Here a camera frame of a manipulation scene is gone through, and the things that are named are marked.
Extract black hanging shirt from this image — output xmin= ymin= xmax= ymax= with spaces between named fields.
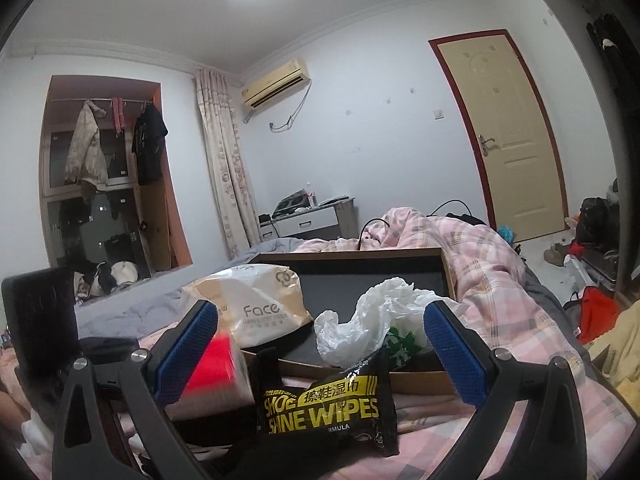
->
xmin=130 ymin=102 xmax=170 ymax=187

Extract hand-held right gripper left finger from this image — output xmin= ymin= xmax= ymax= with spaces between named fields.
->
xmin=52 ymin=300 xmax=221 ymax=480

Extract shallow cardboard box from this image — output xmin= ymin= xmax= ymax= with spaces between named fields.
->
xmin=240 ymin=247 xmax=457 ymax=386

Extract wall air conditioner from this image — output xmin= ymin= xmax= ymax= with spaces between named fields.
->
xmin=241 ymin=58 xmax=312 ymax=109

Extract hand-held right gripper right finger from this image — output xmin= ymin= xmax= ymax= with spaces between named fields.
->
xmin=422 ymin=300 xmax=588 ymax=480

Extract cream door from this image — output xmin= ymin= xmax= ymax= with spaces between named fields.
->
xmin=428 ymin=29 xmax=571 ymax=244

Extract yellow cloth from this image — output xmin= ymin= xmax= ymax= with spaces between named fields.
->
xmin=589 ymin=305 xmax=640 ymax=413

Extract person's left forearm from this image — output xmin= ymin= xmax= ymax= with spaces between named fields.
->
xmin=0 ymin=391 xmax=30 ymax=438

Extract white desk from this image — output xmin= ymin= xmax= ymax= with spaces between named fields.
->
xmin=259 ymin=198 xmax=357 ymax=241

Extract dark suitcase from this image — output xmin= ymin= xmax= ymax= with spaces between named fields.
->
xmin=579 ymin=249 xmax=622 ymax=287

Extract beige hanging jacket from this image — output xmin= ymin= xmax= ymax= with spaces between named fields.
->
xmin=63 ymin=99 xmax=110 ymax=195

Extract air conditioner hose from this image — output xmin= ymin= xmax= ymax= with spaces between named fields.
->
xmin=243 ymin=77 xmax=314 ymax=134

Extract red white tissue pack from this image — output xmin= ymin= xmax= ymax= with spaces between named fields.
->
xmin=167 ymin=330 xmax=256 ymax=422

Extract white cloth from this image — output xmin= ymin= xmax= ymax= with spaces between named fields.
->
xmin=19 ymin=407 xmax=67 ymax=463

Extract floral beige curtain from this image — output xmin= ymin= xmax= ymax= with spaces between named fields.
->
xmin=194 ymin=67 xmax=264 ymax=257

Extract black hanging clothes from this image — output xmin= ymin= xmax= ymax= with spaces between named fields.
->
xmin=585 ymin=10 xmax=638 ymax=113

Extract green white packet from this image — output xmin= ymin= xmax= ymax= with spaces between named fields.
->
xmin=384 ymin=325 xmax=434 ymax=370

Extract black device on desk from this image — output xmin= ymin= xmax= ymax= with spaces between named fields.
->
xmin=273 ymin=188 xmax=311 ymax=214

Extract black cable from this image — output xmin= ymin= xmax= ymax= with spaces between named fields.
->
xmin=357 ymin=199 xmax=477 ymax=252

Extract black yellow wipes pack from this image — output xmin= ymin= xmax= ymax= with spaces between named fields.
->
xmin=255 ymin=347 xmax=399 ymax=458

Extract red bag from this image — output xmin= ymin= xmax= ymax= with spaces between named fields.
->
xmin=564 ymin=285 xmax=622 ymax=346

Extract white plastic bag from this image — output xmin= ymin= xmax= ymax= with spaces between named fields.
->
xmin=314 ymin=277 xmax=443 ymax=368

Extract black bag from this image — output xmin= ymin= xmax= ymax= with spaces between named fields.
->
xmin=575 ymin=197 xmax=622 ymax=252

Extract pink plaid blanket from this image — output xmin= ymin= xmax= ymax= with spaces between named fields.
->
xmin=0 ymin=206 xmax=633 ymax=480

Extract beige tissue pack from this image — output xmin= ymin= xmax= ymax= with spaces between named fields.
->
xmin=181 ymin=264 xmax=314 ymax=349

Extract pile of clothes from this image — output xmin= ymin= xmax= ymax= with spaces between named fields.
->
xmin=74 ymin=260 xmax=139 ymax=297

